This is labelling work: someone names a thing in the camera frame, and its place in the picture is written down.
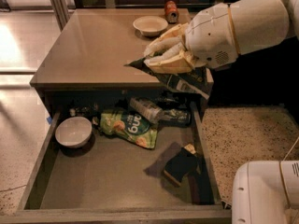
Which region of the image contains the orange soda can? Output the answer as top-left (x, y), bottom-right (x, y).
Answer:
top-left (164, 1), bottom-right (179, 23)

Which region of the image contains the dark green can in drawer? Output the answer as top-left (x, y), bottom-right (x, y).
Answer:
top-left (161, 108), bottom-right (191, 126)

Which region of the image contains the open grey top drawer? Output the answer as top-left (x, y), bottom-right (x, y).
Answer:
top-left (1, 105), bottom-right (231, 224)

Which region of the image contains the white plastic bottle in drawer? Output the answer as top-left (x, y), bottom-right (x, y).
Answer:
top-left (129, 97), bottom-right (164, 124)

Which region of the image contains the green jalapeno chip bag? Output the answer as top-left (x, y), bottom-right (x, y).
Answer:
top-left (127, 58), bottom-right (214, 100)

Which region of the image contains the dark blue yellow sponge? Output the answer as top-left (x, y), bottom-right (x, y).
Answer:
top-left (164, 144), bottom-right (198, 187)

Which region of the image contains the white bowl in drawer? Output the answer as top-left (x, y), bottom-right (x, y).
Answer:
top-left (55, 117), bottom-right (92, 148)

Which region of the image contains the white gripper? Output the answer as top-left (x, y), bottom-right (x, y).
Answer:
top-left (144, 3), bottom-right (238, 74)

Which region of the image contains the white bowl on cabinet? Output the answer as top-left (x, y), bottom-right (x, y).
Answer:
top-left (133, 16), bottom-right (168, 37)

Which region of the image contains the green snack bag in drawer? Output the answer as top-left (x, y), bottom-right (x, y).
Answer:
top-left (100, 108), bottom-right (157, 149)

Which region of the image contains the small bottle in drawer corner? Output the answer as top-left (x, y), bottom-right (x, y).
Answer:
top-left (69, 108), bottom-right (77, 117)

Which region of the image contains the grey cabinet with glossy top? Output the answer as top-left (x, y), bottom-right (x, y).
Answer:
top-left (29, 7), bottom-right (215, 117)

